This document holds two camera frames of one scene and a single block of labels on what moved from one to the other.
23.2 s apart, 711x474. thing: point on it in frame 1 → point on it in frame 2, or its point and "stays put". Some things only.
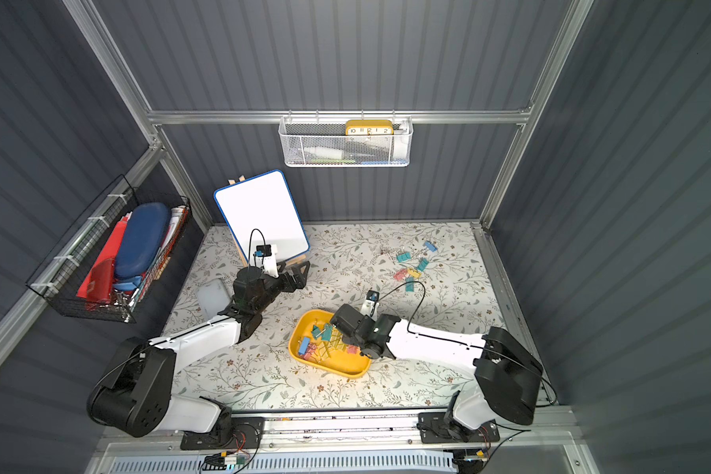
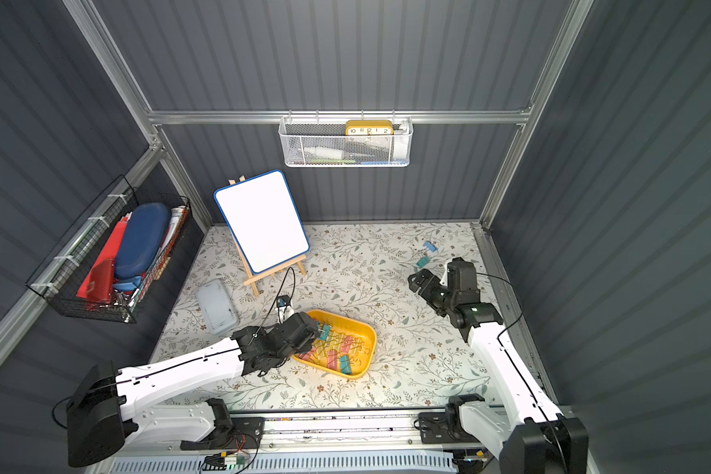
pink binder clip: (400, 275) → (332, 359)
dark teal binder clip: (327, 334) stays put
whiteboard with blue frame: (263, 211) stays put
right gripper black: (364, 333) → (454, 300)
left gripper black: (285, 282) → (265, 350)
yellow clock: (368, 127) stays put
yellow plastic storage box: (314, 340) stays put
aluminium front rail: (336, 434) stays put
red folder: (97, 288) stays put
